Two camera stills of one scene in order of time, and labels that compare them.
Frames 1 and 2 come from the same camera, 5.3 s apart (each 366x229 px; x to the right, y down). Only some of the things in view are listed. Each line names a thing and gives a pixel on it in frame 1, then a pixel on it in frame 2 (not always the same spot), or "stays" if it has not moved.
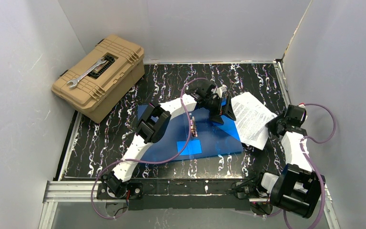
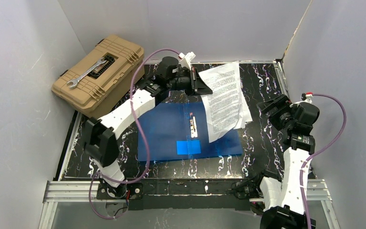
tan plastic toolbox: x=100 y=91 stays
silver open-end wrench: x=75 y=82 stays
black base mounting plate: x=241 y=194 stays
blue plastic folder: x=193 y=133 stays
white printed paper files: x=251 y=119 → x=226 y=109
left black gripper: x=222 y=111 → x=194 y=80
